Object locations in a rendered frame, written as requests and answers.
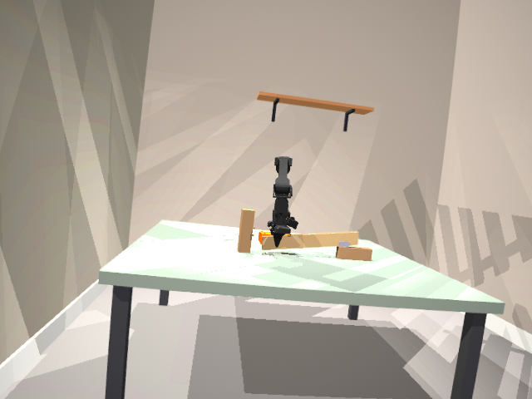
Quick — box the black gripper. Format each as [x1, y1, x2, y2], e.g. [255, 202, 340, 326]
[268, 210, 291, 247]

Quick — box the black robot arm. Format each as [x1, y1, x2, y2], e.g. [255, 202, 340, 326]
[273, 156, 298, 229]

